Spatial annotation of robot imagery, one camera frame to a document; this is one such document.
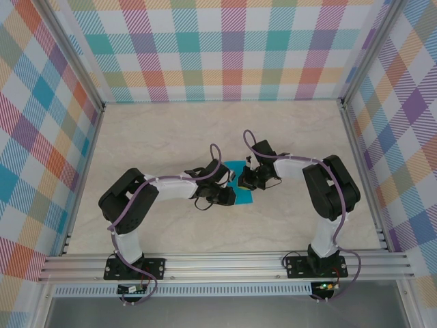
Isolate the black circuit board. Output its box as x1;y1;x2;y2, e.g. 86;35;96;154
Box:
117;285;147;295

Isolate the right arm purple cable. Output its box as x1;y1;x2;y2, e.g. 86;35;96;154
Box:
242;128;363;303

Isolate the perforated metal cable tray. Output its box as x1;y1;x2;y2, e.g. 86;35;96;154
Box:
53;282;313;298

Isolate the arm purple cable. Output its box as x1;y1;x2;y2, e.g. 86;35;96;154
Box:
242;128;363;303
107;143;223;305

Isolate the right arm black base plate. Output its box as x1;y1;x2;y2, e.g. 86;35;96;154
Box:
285;254;349;279

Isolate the wide aluminium mounting rail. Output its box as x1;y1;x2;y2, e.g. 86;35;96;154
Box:
37;251;416;283

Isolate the thin black base wire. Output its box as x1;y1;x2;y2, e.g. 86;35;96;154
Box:
282;251;300;271

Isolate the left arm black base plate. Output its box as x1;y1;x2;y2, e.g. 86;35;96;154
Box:
104;256;167;282

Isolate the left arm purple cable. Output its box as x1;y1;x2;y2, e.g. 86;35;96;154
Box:
107;143;223;305

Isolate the grey metal panel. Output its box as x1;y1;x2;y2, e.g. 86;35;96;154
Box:
44;295;410;328

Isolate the aluminium frame post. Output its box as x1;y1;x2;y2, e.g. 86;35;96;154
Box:
33;0;107;113
341;0;407;109

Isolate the aluminium table side rail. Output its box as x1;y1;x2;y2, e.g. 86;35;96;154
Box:
59;104;107;257
339;100;392;254

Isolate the blue paper sheet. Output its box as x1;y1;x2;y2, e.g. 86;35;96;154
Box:
223;159;254;206

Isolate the left gripper thin black cable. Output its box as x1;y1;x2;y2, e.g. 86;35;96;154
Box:
194;196;216;212

